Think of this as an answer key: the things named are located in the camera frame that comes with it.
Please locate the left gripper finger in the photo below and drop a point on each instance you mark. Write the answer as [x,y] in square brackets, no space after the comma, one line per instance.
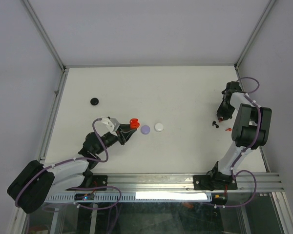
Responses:
[127,134]
[125,128]

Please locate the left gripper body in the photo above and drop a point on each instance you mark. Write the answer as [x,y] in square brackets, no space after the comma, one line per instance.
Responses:
[120,137]

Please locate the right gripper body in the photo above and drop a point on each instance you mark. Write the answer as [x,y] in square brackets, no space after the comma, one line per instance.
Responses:
[225,110]

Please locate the red earbud case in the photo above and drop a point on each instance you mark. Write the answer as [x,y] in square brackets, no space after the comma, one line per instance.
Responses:
[134,123]

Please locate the purple earbud case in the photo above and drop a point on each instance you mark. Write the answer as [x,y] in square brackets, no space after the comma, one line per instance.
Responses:
[145,129]

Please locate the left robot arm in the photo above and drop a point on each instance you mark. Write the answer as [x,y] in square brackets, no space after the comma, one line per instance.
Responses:
[38,181]

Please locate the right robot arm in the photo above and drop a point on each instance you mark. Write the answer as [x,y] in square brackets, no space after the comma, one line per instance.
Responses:
[250,131]

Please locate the black earbud case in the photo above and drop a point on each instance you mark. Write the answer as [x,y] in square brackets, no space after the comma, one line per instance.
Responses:
[94,101]

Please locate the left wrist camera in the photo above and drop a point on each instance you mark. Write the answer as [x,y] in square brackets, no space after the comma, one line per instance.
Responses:
[111,124]

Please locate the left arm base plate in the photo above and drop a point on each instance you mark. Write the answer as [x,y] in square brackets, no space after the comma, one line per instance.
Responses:
[92,182]

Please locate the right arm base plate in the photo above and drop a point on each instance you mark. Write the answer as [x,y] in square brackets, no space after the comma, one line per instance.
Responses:
[206,182]

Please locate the slotted cable duct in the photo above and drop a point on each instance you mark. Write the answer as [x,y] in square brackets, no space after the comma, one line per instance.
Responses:
[129,197]

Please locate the aluminium mounting rail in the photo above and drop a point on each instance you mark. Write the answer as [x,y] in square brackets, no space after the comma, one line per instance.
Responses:
[187,182]

